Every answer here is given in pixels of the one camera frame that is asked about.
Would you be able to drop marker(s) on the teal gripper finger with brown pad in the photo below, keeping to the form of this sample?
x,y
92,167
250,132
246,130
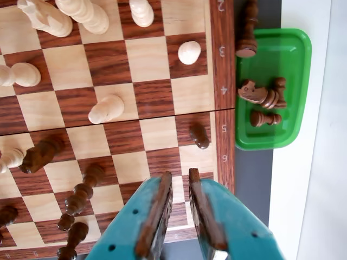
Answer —
x,y
238,230
122,230

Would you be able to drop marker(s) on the light wooden pawn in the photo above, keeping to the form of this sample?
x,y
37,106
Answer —
x,y
12,159
141,13
189,52
107,109

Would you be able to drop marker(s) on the wooden folding chess board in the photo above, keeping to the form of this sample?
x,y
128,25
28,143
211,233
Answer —
x,y
151,62

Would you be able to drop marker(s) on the dark wooden king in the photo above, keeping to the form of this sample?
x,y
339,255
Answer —
x,y
76,235

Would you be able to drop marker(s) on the dark wooden pawn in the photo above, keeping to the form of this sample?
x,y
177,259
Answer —
x,y
200,136
66,222
281,86
263,119

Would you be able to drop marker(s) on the dark wooden bishop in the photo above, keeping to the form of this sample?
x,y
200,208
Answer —
x,y
248,32
8,215

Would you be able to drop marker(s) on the green plastic tray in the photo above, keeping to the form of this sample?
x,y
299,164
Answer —
x,y
287,62

